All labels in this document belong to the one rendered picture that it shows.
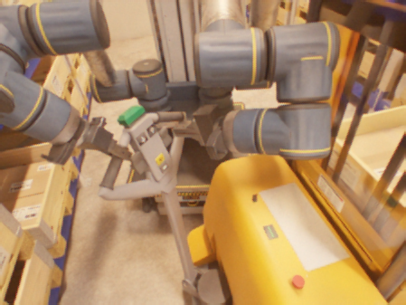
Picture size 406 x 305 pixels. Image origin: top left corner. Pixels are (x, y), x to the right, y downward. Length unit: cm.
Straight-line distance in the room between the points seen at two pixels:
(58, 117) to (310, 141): 53
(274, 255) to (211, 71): 75
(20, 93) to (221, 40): 40
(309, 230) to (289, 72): 73
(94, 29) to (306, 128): 49
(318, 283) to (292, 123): 65
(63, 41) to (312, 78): 52
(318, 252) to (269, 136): 63
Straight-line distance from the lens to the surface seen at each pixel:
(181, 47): 211
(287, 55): 55
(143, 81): 183
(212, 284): 151
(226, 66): 54
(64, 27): 69
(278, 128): 57
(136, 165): 83
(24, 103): 64
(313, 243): 113
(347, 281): 110
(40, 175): 234
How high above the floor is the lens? 184
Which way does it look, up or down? 41 degrees down
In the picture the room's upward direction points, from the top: 6 degrees counter-clockwise
